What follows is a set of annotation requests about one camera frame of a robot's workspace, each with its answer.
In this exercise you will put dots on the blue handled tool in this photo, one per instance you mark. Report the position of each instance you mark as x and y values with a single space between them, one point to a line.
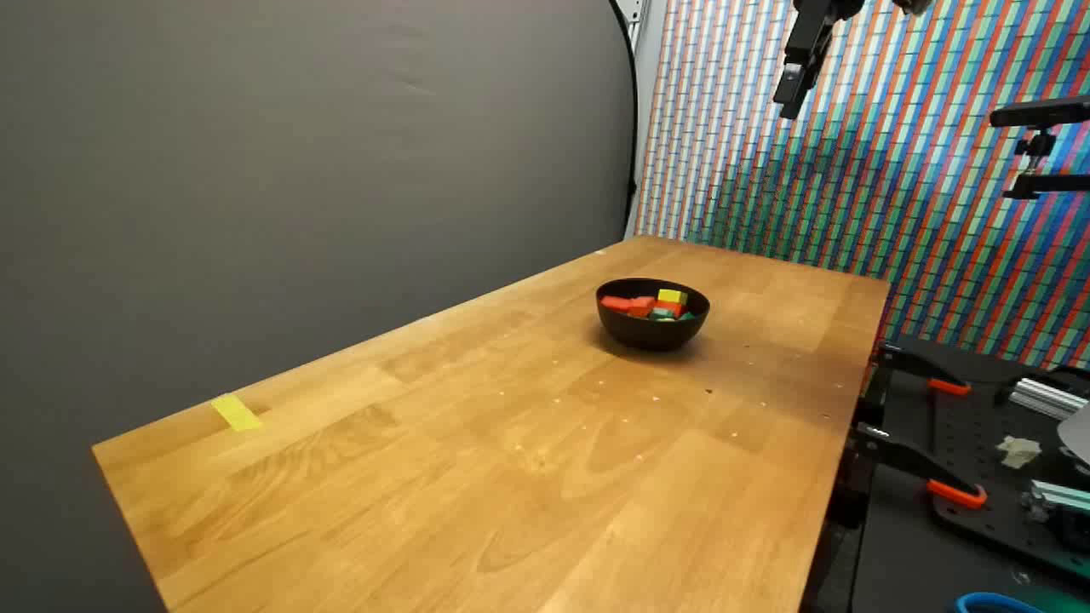
991 605

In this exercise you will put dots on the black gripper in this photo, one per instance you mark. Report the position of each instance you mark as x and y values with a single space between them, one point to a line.
810 49

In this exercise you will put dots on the orange handled clamp lower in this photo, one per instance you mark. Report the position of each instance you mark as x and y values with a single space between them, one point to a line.
939 481

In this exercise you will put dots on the black bowl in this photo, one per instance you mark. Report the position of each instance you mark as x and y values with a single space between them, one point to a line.
660 330

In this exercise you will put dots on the orange handled clamp upper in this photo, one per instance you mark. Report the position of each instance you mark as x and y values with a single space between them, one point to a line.
939 378

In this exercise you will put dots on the red triangular prism block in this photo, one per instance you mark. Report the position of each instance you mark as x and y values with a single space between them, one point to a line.
627 306

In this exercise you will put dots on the black perforated tool board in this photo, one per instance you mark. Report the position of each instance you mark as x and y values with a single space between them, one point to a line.
1022 439

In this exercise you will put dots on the orange handled clamp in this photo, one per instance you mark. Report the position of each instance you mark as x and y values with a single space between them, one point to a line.
939 481
939 378

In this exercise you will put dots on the yellow tape strip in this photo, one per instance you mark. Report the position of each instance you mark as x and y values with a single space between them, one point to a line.
237 414

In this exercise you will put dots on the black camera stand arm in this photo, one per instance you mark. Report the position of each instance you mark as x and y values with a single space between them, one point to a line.
1036 146

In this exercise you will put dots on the yellow block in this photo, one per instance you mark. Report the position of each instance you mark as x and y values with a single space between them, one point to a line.
671 300

